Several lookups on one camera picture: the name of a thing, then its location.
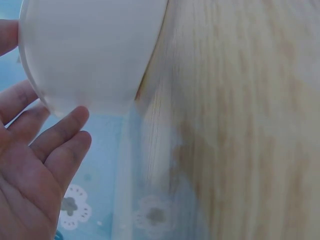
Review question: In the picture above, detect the person's left hand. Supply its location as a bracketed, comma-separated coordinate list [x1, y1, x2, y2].
[0, 19, 93, 240]

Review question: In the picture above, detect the white bowl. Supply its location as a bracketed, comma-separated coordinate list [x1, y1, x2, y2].
[17, 0, 169, 119]

